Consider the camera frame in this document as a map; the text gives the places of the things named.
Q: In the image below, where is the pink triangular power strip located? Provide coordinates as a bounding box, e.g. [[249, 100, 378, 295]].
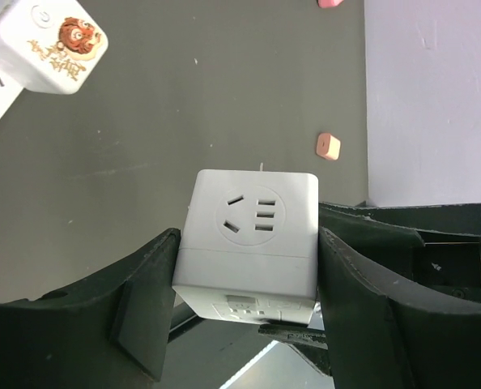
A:
[[317, 0, 343, 9]]

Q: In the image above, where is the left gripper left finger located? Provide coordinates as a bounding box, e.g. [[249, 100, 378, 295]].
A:
[[0, 229, 181, 388]]

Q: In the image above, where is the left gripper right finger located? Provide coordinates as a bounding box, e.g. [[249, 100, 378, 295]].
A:
[[318, 229, 481, 388]]

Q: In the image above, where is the white tiger cube plug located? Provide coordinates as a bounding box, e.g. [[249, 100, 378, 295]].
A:
[[0, 0, 109, 95]]

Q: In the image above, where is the pink small cube plug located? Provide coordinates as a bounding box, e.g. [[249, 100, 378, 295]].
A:
[[316, 133, 342, 160]]

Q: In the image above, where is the plain white cube socket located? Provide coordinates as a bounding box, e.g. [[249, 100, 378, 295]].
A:
[[172, 169, 319, 326]]

